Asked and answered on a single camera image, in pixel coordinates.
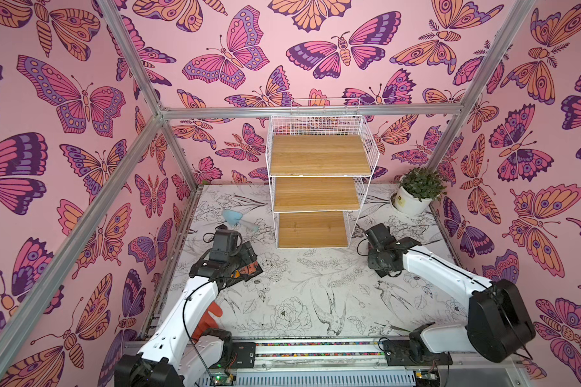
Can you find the white wire shelf rack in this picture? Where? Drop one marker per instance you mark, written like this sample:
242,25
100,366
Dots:
340,124

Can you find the red tea bag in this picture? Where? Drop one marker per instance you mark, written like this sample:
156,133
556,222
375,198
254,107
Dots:
250,271

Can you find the green potted plant white pot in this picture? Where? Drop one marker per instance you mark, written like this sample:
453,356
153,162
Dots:
418,188

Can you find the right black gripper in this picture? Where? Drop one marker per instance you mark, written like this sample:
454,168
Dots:
375,237

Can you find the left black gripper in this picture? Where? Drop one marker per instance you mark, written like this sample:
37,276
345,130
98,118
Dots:
246,251

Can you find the middle wooden shelf board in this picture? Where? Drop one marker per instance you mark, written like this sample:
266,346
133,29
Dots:
313,194

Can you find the light blue garden trowel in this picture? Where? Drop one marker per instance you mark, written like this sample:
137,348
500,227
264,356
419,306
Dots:
235,218

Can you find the top wooden shelf board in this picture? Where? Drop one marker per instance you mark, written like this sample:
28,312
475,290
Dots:
318,156

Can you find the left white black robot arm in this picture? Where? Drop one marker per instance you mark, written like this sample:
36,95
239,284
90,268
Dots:
176,355

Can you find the wooden shelf board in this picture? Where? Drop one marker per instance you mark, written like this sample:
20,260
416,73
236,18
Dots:
313,194
325,229
318,156

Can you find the bottom wooden shelf board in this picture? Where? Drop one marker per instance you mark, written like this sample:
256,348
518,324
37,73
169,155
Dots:
325,229

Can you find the red oven mitt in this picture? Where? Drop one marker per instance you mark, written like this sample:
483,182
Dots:
210,320

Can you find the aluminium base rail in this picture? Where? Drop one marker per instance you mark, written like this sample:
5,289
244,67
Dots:
346,362

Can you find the aluminium frame profiles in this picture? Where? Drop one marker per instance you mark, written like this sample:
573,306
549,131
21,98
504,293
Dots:
83,89

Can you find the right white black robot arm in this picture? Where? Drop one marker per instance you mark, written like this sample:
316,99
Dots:
497,322

